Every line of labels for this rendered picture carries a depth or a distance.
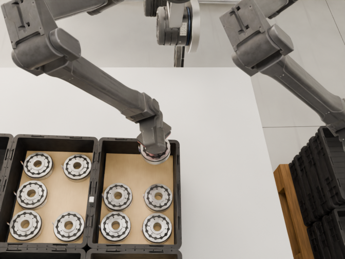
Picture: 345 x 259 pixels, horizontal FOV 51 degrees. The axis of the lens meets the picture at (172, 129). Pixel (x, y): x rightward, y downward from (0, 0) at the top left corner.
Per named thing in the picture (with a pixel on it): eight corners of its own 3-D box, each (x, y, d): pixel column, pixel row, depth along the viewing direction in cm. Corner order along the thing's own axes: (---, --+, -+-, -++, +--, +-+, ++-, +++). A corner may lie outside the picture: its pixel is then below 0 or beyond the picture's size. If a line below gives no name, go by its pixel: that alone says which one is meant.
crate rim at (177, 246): (99, 140, 136) (98, 136, 134) (178, 142, 138) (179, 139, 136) (87, 250, 115) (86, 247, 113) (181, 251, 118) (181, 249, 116)
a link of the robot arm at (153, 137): (152, 95, 99) (125, 105, 102) (155, 132, 94) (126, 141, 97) (171, 114, 109) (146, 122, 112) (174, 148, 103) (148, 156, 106)
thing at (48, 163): (26, 152, 136) (26, 151, 135) (54, 153, 137) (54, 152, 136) (21, 177, 131) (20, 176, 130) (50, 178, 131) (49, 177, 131)
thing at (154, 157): (139, 135, 126) (139, 134, 125) (168, 133, 127) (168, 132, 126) (141, 162, 121) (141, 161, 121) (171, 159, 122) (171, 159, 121)
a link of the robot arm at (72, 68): (55, 19, 65) (10, 41, 69) (57, 46, 63) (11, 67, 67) (160, 97, 103) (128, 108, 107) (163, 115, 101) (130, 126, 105)
